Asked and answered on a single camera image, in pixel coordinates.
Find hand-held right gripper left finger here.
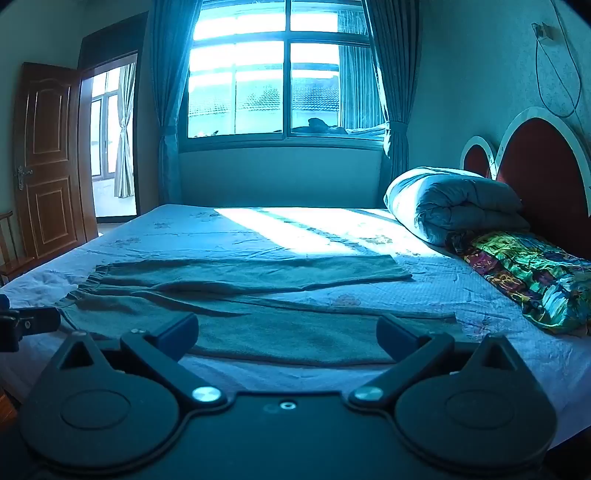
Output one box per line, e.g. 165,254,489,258
58,313,229,411

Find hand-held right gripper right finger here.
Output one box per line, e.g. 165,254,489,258
348,314,527,411

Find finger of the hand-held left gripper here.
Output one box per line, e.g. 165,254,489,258
0,294,62,354

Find wooden chair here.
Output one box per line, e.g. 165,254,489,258
0,211,37,284

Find bed with pale floral sheet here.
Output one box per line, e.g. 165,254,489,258
0,203,591,448

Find folded grey quilt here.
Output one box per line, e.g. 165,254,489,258
384,167,532,246

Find colourful patterned pillow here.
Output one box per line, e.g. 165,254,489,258
445,230,591,335

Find brown wooden door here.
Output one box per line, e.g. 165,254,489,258
13,62,100,259

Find pale curtain in next room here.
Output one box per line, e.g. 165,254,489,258
115,62,137,199

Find window in next room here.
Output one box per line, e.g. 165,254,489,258
90,69,123,181

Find dark cloth on window sill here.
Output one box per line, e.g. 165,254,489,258
293,117,348,136

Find red round headboard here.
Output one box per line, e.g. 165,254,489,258
461,107,591,259

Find grey curtain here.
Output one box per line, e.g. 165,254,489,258
365,0,421,174
148,0,204,205

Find large window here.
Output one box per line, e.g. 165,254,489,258
187,0,389,139

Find dark door frame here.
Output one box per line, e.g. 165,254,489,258
76,11,149,217

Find thin hanging cable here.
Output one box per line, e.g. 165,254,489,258
534,0,583,119

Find wall socket with plug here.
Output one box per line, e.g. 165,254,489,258
531,21,557,43

